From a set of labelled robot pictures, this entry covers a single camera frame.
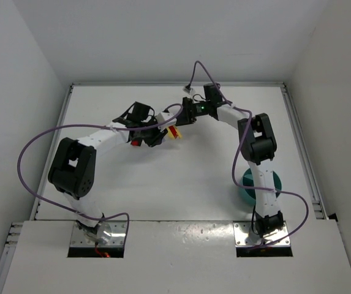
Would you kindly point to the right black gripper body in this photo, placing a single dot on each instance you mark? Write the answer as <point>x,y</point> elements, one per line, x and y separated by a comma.
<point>186,112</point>

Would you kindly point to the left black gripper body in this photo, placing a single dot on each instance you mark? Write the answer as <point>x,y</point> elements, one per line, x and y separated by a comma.
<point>152,136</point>

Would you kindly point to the yellow lego piece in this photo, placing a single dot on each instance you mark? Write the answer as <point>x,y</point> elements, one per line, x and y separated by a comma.
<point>179,133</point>

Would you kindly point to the red lego piece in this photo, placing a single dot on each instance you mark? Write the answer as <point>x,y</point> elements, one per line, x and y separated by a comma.
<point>173,132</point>

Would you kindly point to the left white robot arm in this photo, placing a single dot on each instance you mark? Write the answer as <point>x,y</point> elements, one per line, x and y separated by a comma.
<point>73,167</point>

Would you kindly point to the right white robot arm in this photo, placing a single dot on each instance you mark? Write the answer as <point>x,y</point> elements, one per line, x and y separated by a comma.
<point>257,146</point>

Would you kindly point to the teal divided round container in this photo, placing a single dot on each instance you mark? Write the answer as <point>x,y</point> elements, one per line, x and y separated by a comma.
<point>248,195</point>

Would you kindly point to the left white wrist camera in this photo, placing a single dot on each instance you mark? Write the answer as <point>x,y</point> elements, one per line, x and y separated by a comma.
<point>165,120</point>

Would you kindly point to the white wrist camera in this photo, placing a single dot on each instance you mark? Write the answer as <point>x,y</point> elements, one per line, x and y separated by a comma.
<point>188,89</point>
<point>165,120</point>

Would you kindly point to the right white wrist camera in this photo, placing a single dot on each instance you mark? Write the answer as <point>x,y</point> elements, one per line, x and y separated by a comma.
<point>188,89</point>

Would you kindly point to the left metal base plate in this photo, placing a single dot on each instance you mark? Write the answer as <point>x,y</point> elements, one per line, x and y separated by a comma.
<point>110,234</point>

